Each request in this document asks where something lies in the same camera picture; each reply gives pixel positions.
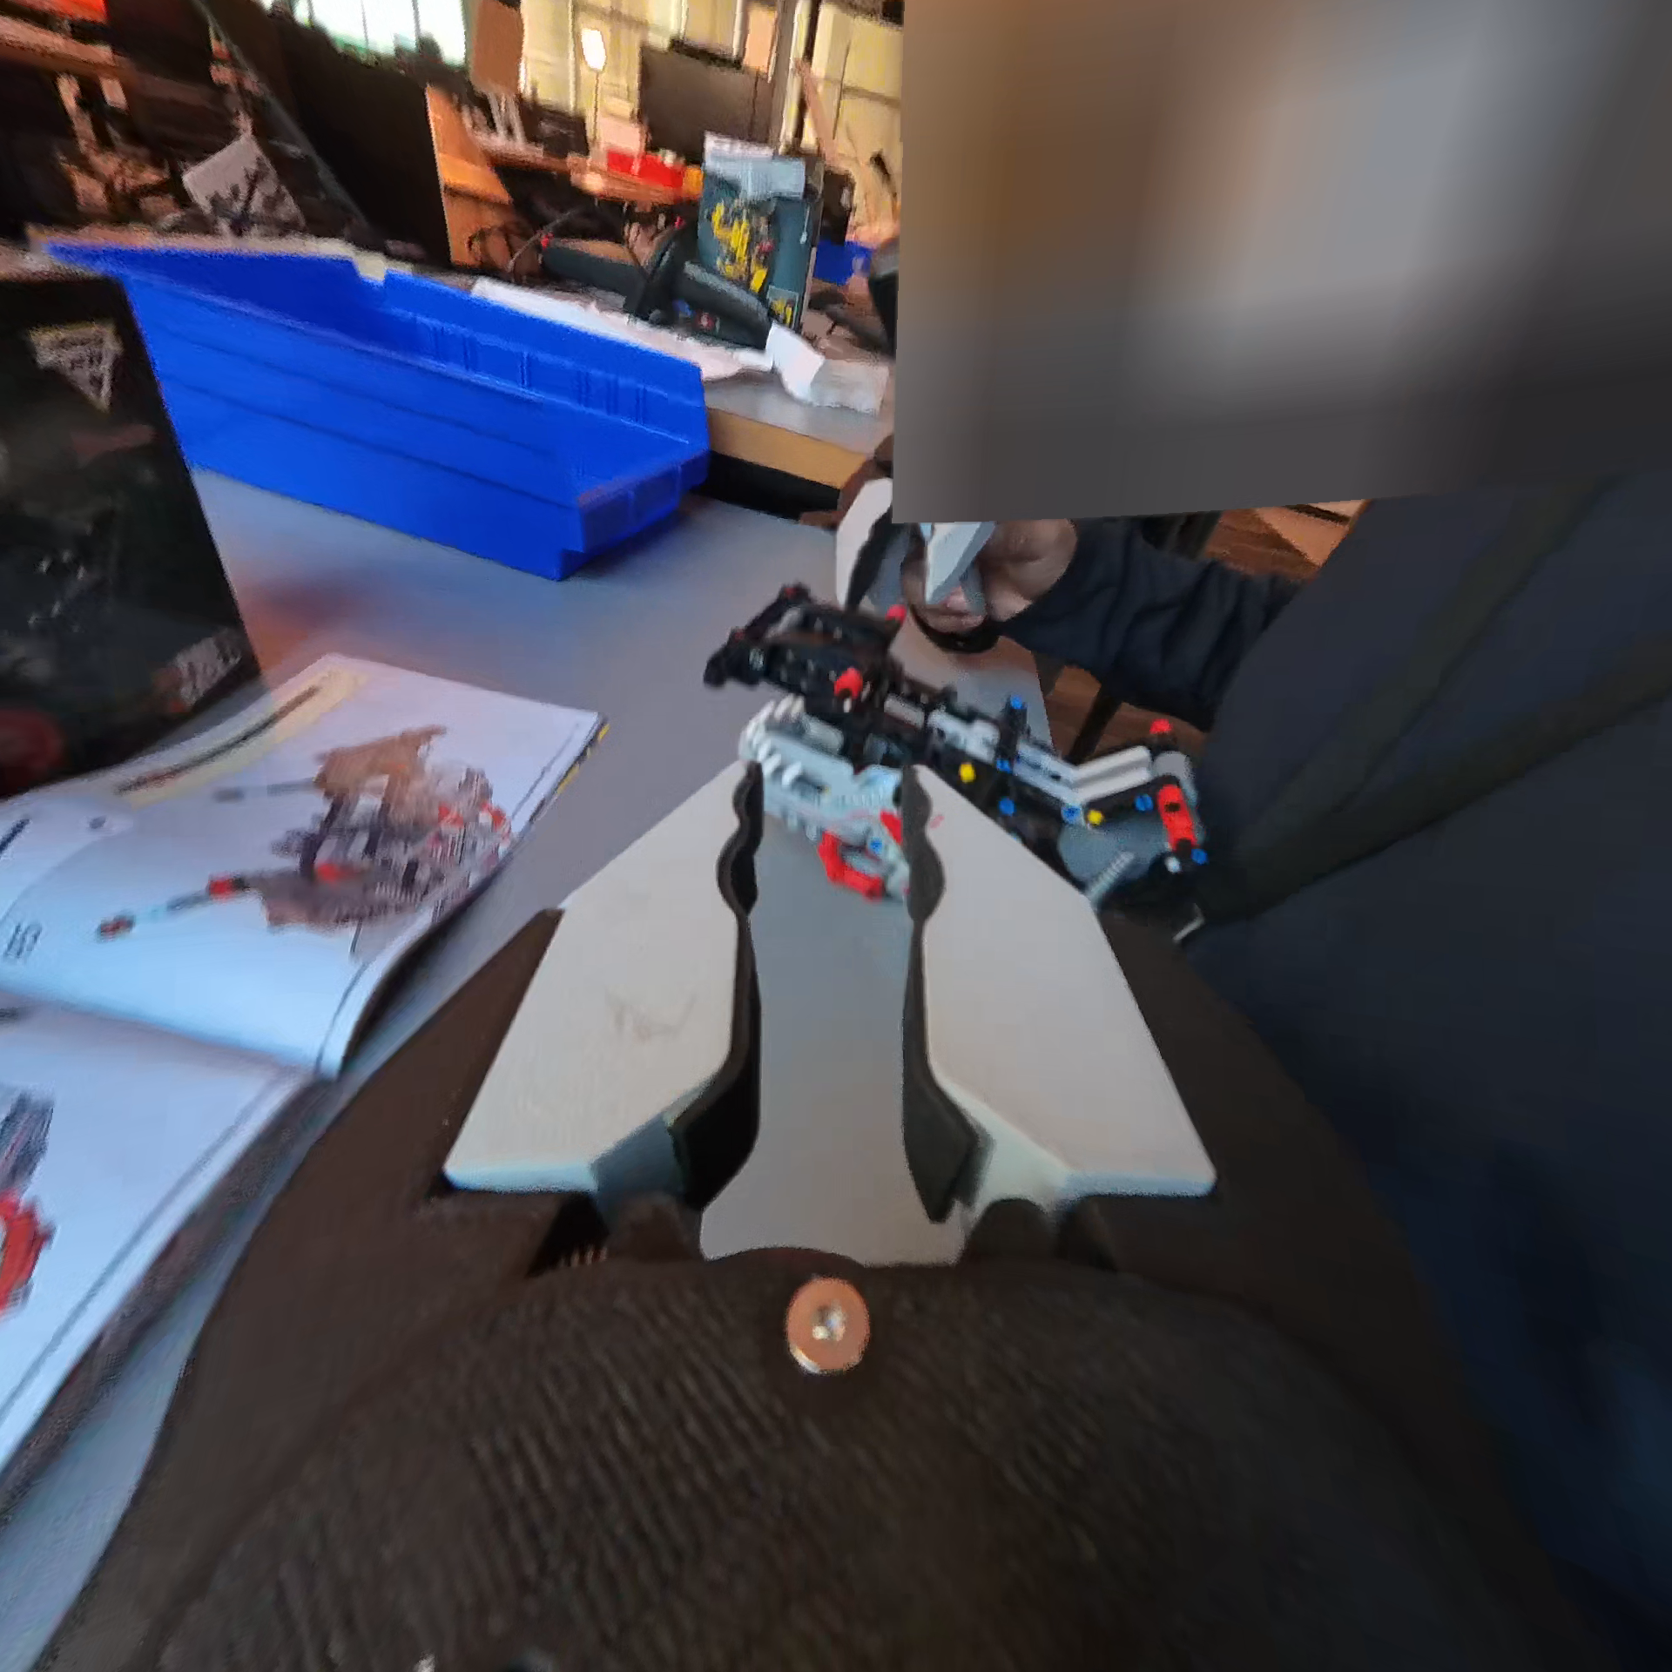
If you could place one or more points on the person's dark clothed torso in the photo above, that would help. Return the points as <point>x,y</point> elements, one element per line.
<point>1438,1046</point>

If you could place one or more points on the brick-built toy truck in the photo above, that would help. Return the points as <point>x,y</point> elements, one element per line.
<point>940,733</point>

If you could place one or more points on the black power tool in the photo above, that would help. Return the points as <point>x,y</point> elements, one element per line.
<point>680,293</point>

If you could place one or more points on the open instruction booklet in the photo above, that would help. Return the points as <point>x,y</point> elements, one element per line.
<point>196,939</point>

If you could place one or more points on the person's right hand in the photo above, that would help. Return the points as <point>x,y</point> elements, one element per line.
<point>1038,569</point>

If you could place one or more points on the yellow and black toy box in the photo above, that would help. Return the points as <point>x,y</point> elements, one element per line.
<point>758,224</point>

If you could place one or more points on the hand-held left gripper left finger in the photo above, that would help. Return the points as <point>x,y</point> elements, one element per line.
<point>616,1019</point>

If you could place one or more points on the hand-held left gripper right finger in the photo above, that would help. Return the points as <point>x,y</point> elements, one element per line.
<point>1044,1019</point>

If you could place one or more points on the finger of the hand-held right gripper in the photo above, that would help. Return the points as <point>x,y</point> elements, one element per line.
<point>868,551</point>

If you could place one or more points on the black toy truck box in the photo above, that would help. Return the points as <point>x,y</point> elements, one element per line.
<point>104,551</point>

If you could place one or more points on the person's right forearm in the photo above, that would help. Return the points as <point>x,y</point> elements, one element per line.
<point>1149,616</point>

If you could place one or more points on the white crumpled paper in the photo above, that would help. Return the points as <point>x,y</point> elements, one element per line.
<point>828,373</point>

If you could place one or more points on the blue plastic bin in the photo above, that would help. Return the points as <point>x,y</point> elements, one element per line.
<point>393,430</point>

